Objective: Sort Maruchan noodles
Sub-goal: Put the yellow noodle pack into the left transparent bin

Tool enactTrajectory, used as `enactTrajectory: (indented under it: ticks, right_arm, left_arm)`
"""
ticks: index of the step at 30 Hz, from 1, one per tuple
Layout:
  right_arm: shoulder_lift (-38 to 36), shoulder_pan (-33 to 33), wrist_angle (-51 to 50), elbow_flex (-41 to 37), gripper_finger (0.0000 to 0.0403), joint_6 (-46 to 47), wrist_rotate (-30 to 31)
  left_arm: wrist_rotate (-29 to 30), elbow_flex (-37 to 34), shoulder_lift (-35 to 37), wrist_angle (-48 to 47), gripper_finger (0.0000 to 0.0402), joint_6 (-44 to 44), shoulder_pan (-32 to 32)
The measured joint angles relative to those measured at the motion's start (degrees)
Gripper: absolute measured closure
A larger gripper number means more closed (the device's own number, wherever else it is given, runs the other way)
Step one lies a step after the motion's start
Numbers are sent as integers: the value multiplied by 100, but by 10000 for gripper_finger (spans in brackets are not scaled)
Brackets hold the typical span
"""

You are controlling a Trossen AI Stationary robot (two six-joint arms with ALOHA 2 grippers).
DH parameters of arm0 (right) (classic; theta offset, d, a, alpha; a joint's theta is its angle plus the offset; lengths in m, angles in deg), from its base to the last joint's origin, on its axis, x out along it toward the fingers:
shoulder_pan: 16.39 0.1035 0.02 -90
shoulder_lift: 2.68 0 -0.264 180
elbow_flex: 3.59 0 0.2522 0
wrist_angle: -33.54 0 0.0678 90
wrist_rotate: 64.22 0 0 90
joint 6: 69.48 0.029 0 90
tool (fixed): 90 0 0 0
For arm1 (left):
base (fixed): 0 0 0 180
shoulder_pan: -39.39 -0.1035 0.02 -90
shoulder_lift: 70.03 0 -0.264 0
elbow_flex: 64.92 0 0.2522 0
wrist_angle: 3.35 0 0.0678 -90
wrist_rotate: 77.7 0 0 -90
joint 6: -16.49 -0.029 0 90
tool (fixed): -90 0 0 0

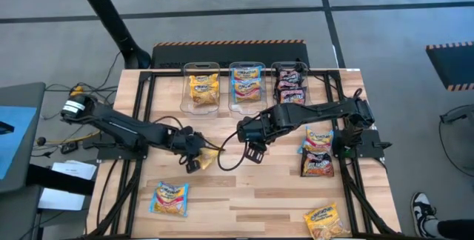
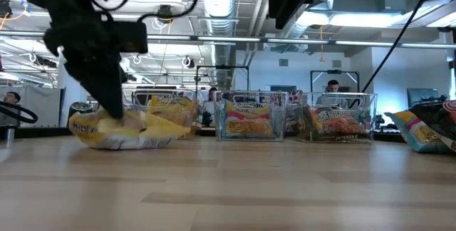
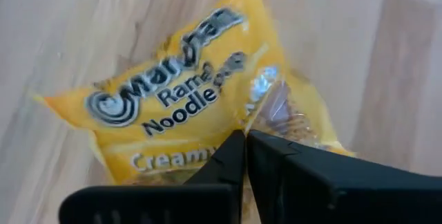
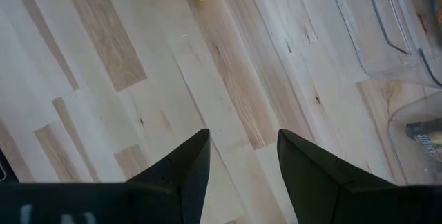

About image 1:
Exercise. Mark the white paper sheet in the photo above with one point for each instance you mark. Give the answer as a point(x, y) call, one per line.
point(63, 200)

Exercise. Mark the clear plastic bin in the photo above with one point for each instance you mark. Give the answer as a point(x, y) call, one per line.
point(187, 103)
point(246, 108)
point(309, 84)

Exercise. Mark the blue sheet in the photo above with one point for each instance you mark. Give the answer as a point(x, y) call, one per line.
point(15, 147)

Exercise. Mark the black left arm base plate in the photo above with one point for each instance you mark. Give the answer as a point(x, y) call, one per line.
point(111, 155)

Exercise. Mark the person's leg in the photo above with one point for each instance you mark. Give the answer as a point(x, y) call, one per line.
point(455, 229)

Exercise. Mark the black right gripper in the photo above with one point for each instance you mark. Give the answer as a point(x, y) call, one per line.
point(257, 129)

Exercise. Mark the thick black pole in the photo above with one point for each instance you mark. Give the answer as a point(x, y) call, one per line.
point(103, 6)

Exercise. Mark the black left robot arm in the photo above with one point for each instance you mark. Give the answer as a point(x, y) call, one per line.
point(122, 127)

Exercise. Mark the small black round device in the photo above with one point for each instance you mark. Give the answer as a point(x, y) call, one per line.
point(41, 140)

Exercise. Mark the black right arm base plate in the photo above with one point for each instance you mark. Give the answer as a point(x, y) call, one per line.
point(370, 147)

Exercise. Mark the black flat bar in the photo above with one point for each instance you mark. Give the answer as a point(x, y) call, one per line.
point(59, 180)

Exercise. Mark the black item on desk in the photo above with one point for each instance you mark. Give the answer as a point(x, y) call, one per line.
point(5, 128)

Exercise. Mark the yellow Maruchan chicken noodle pack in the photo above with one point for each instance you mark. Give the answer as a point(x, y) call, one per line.
point(204, 96)
point(203, 79)
point(210, 156)
point(326, 224)

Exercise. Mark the yellow plug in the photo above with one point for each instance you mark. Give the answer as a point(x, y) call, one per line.
point(76, 91)

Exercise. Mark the black hazard-striped floor mat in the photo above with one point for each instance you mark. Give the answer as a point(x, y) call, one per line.
point(229, 55)
point(455, 66)

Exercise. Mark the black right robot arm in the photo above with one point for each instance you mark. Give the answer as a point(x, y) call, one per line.
point(307, 114)

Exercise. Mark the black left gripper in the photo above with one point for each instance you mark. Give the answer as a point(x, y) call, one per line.
point(187, 142)

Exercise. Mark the person's shoe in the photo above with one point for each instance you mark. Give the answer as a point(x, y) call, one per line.
point(422, 210)

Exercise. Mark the blue Maruchan beef noodle pack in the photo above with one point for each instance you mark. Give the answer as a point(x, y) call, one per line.
point(247, 91)
point(246, 73)
point(318, 140)
point(169, 197)

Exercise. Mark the small black box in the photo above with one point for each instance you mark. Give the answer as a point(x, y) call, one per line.
point(69, 147)

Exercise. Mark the black aluminium table frame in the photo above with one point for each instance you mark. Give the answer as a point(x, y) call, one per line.
point(350, 195)

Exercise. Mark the grey side desk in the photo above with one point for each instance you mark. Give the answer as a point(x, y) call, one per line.
point(26, 93)

